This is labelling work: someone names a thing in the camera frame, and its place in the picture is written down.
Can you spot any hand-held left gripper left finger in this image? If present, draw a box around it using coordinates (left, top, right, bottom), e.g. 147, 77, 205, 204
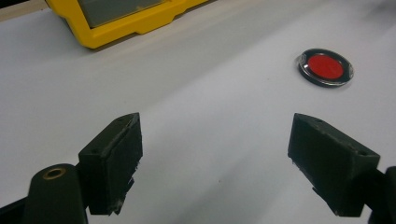
78, 112, 144, 216

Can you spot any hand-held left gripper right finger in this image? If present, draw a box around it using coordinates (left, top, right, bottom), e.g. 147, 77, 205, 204
287, 112, 381, 217

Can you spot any round red disc black rim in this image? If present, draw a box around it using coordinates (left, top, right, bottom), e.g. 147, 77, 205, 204
296, 48, 355, 89

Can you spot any yellow black drawer organizer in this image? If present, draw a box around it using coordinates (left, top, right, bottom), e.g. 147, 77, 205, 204
46, 0, 210, 49

